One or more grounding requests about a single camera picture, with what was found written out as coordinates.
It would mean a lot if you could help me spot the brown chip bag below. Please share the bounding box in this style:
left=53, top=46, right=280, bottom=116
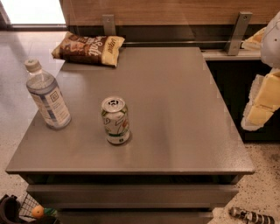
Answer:
left=52, top=31, right=125, bottom=67

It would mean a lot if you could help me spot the metal wall bracket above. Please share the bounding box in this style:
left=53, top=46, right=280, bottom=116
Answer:
left=102, top=14, right=116, bottom=36
left=225, top=11, right=253, bottom=56

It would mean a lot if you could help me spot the green white 7up can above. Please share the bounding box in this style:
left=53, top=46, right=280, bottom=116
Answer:
left=101, top=96, right=130, bottom=144

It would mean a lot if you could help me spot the grey drawer cabinet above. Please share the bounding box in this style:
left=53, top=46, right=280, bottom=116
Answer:
left=7, top=47, right=254, bottom=224

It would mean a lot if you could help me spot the dark round object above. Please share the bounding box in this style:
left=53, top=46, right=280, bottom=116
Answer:
left=0, top=194, right=21, bottom=224

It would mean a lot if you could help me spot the clear plastic water bottle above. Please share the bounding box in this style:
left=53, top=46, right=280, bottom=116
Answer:
left=24, top=59, right=71, bottom=130

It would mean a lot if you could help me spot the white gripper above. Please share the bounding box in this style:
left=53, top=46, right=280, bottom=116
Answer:
left=241, top=11, right=280, bottom=131

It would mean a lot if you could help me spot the left metal wall bracket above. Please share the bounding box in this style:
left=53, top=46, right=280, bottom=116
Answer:
left=102, top=14, right=116, bottom=36

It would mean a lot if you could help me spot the orange fruit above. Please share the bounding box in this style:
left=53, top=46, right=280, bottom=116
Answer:
left=31, top=205, right=45, bottom=219

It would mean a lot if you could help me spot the black white striped object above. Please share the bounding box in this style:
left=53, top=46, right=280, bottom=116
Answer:
left=229, top=207, right=277, bottom=224

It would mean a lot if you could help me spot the black wire basket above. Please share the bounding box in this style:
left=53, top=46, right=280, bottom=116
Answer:
left=18, top=192, right=60, bottom=224

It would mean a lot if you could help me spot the right metal wall bracket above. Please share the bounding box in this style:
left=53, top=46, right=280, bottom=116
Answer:
left=225, top=11, right=253, bottom=56

